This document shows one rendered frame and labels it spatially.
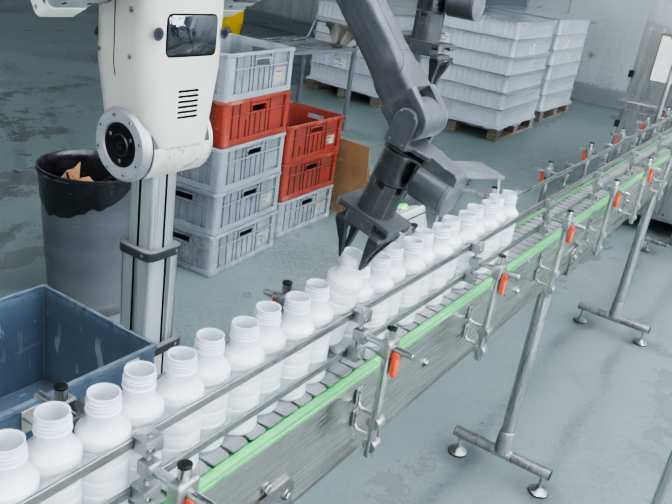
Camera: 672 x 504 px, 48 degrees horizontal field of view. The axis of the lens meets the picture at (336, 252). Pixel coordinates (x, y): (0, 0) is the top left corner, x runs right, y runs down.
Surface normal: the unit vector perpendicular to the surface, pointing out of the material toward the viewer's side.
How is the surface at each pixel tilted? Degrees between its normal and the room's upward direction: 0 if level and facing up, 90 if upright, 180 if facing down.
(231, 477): 90
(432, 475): 0
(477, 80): 90
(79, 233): 93
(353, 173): 102
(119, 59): 90
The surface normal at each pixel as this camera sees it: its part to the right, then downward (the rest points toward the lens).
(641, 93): -0.55, 0.25
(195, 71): 0.82, 0.33
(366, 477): 0.14, -0.91
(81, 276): 0.07, 0.45
